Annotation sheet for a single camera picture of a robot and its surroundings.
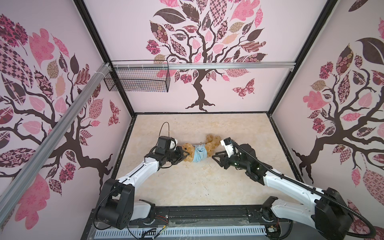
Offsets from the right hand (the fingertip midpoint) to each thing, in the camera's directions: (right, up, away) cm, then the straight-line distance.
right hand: (215, 153), depth 78 cm
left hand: (-14, -3, +5) cm, 15 cm away
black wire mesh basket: (-48, +48, +17) cm, 70 cm away
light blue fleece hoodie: (-8, 0, +4) cm, 9 cm away
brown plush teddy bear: (0, +5, +14) cm, 15 cm away
